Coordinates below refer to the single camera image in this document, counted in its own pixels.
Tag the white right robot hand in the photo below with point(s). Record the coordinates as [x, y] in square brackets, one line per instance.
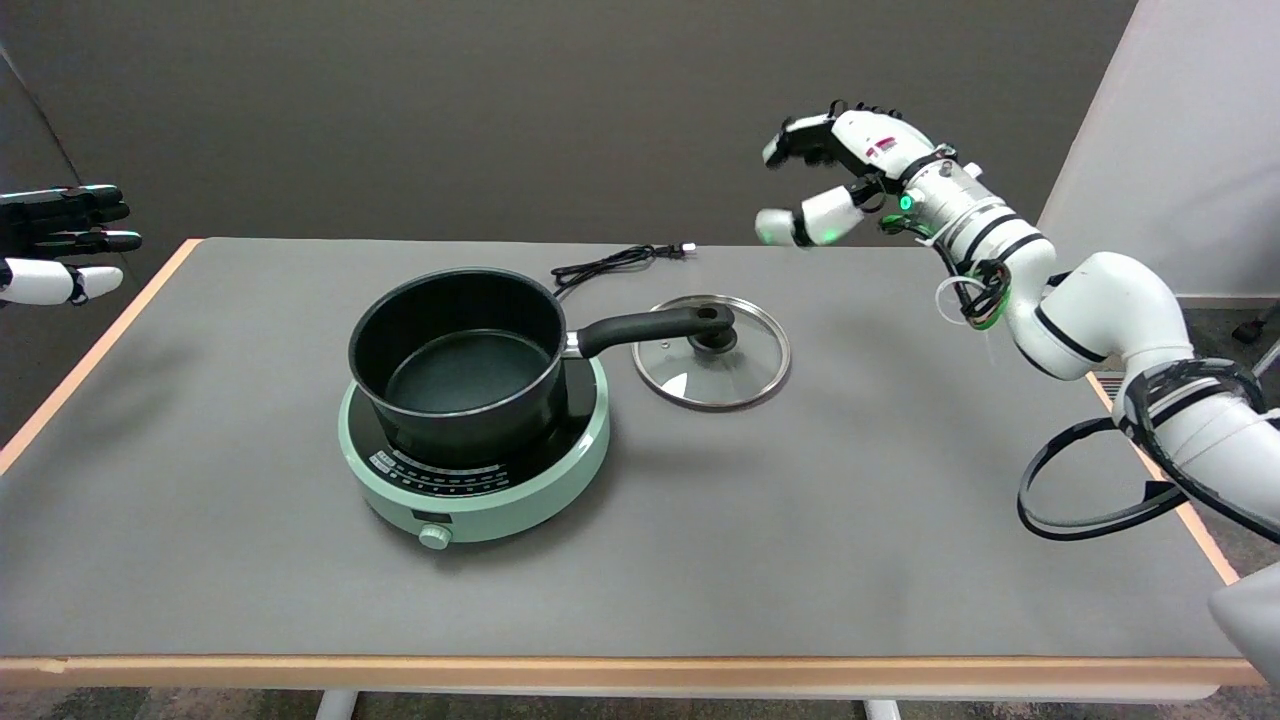
[880, 140]

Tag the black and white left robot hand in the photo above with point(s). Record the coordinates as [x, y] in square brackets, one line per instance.
[40, 282]

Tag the glass pot lid black knob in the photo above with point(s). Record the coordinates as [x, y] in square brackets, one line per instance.
[745, 380]

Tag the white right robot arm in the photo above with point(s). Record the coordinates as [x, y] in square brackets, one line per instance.
[1100, 310]

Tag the floor vent grille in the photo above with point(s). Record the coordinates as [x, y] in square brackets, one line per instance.
[1110, 385]

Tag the grey table mat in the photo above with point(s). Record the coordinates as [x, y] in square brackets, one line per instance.
[750, 520]

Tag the office chair base with casters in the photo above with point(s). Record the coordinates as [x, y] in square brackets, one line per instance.
[1245, 330]

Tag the green round induction cooker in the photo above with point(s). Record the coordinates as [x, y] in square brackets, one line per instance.
[520, 505]

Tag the white table leg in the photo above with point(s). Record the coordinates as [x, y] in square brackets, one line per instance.
[882, 711]
[336, 706]

